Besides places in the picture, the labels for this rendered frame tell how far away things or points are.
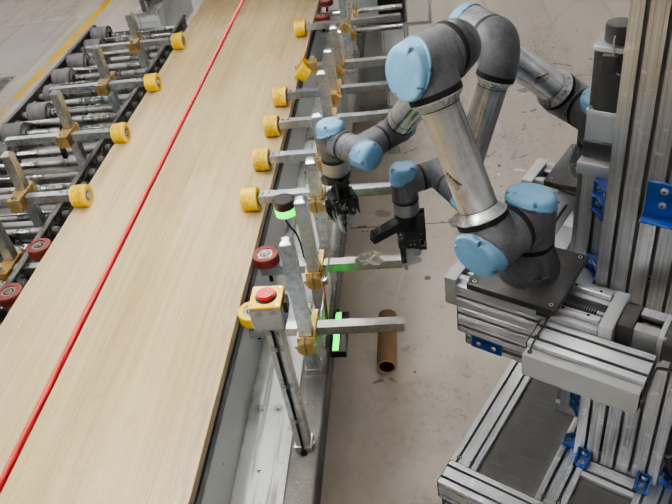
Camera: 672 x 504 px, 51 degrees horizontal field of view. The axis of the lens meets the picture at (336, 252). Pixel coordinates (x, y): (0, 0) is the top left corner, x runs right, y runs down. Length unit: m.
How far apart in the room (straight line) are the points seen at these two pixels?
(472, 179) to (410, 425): 1.45
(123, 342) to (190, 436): 0.41
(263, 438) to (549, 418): 1.01
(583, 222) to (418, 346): 1.33
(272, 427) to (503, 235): 0.89
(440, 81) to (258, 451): 1.11
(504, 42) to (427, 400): 1.54
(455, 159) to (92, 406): 1.07
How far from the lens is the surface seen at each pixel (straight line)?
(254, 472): 1.96
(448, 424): 2.76
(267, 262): 2.11
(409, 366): 2.95
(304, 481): 1.82
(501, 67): 1.75
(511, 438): 2.47
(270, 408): 2.08
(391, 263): 2.11
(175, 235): 2.34
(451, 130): 1.47
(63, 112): 3.07
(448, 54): 1.46
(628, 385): 1.67
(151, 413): 1.80
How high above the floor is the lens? 2.19
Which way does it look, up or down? 38 degrees down
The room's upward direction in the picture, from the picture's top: 10 degrees counter-clockwise
